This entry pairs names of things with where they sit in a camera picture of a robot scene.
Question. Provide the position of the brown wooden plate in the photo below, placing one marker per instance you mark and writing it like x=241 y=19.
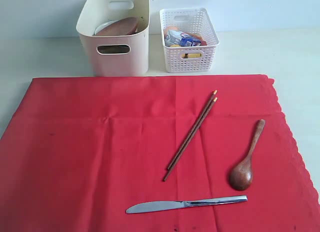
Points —
x=124 y=27

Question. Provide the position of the blue white milk carton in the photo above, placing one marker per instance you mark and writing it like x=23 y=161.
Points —
x=180 y=38

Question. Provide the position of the pale green ceramic bowl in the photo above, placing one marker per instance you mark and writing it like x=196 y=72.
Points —
x=103 y=26

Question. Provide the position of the wooden chopstick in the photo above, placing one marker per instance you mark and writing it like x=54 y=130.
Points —
x=193 y=128
x=190 y=138

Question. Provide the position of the wooden spoon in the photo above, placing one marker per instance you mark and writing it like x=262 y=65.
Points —
x=241 y=176

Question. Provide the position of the cream plastic bin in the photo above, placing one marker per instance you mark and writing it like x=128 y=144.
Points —
x=115 y=55

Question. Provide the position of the white perforated plastic basket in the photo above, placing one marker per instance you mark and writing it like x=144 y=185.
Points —
x=195 y=22

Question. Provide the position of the red table cloth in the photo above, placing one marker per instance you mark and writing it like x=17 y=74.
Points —
x=79 y=151

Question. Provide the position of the silver table knife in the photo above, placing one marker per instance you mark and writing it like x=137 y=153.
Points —
x=154 y=206

